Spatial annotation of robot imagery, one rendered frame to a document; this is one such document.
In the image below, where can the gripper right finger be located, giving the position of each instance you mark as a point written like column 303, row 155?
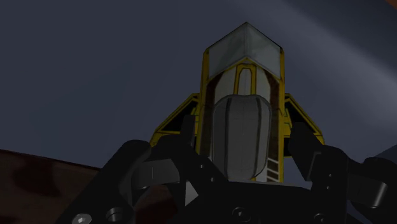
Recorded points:
column 328, row 164

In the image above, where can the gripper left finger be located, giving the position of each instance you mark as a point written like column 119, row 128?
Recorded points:
column 124, row 173

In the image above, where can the brown wooden furniture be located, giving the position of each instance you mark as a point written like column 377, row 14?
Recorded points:
column 37, row 192

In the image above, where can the yellow and white toy spaceship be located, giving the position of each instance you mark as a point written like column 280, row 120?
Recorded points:
column 245, row 46

